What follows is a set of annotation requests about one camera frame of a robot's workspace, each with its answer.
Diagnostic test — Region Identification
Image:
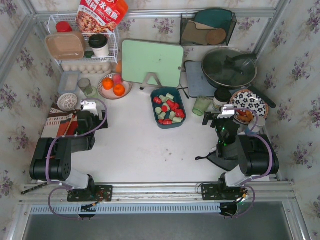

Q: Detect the red snack bag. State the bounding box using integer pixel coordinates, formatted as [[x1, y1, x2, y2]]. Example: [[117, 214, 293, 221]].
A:
[[75, 0, 129, 34]]

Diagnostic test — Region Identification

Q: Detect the white wire rack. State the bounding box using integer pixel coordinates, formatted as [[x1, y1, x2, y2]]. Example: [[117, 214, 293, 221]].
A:
[[47, 13, 119, 66]]

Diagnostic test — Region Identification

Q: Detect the light green cutting board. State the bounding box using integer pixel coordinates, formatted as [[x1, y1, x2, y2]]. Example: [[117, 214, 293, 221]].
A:
[[121, 39, 184, 88]]

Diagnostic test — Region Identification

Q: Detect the white strainer basket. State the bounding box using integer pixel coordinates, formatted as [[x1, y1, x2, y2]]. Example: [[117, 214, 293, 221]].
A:
[[57, 93, 78, 112]]

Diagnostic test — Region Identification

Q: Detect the black mesh holder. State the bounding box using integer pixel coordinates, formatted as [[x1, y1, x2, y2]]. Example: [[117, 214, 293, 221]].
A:
[[179, 8, 237, 46]]

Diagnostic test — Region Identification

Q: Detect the teal storage basket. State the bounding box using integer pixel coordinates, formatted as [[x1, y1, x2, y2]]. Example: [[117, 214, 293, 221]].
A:
[[150, 87, 187, 130]]

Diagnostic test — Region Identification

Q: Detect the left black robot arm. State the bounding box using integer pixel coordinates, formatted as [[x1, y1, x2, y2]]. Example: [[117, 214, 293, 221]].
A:
[[29, 98, 109, 197]]

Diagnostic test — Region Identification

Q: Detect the blue grey trivet mat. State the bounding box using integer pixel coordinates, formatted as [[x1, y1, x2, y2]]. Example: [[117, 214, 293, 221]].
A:
[[184, 60, 216, 98]]

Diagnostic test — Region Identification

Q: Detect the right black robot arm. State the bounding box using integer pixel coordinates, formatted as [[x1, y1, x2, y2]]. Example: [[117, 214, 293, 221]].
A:
[[199, 104, 280, 202]]

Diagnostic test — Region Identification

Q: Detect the white bottle blue label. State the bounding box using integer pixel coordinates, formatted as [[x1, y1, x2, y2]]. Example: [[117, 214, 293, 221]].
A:
[[245, 116, 266, 135]]

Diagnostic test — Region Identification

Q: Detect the fruit plate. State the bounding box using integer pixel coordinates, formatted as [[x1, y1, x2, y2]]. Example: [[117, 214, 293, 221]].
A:
[[97, 73, 133, 100]]

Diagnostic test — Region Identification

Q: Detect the striped kitchen towel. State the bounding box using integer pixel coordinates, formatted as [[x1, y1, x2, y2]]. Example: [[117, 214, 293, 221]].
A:
[[41, 104, 78, 138]]

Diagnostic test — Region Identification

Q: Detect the beige plastic container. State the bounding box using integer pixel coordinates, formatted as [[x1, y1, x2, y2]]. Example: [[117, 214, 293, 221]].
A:
[[45, 31, 86, 61]]

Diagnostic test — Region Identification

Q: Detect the green glass cup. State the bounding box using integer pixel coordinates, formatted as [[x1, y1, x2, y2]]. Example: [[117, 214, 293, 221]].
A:
[[192, 96, 212, 116]]

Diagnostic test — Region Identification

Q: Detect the clear storage box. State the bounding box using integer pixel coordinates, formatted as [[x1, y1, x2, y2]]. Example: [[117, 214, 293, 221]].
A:
[[57, 71, 81, 95]]

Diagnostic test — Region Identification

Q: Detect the grey green tumbler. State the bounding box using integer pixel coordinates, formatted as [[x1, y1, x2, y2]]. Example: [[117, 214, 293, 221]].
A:
[[77, 78, 98, 98]]

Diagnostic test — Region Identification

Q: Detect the green capsule top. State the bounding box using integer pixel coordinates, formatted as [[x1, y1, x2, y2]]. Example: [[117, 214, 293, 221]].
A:
[[166, 93, 174, 100]]

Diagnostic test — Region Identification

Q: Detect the jar with black lid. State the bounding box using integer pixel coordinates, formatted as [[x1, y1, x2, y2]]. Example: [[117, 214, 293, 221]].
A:
[[212, 88, 232, 111]]

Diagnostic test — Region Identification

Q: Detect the black frying pan with lid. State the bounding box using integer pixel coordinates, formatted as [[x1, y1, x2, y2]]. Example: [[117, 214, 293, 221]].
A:
[[201, 47, 276, 109]]

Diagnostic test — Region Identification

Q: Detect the egg tray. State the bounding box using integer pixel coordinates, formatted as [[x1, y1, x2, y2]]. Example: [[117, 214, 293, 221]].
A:
[[61, 62, 113, 74]]

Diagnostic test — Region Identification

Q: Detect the white cup black lid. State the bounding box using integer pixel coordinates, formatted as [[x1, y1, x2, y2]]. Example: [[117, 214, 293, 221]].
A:
[[88, 33, 110, 57]]

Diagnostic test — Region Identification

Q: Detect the flower patterned plate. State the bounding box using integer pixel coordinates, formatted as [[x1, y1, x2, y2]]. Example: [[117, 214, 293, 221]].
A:
[[229, 89, 269, 125]]

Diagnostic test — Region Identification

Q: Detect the red capsule left lower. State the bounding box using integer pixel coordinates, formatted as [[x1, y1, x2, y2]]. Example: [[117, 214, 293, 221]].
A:
[[152, 96, 162, 105]]

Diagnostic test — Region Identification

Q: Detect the red lid jar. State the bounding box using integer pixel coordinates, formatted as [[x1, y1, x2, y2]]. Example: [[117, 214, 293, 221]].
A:
[[55, 21, 73, 33]]

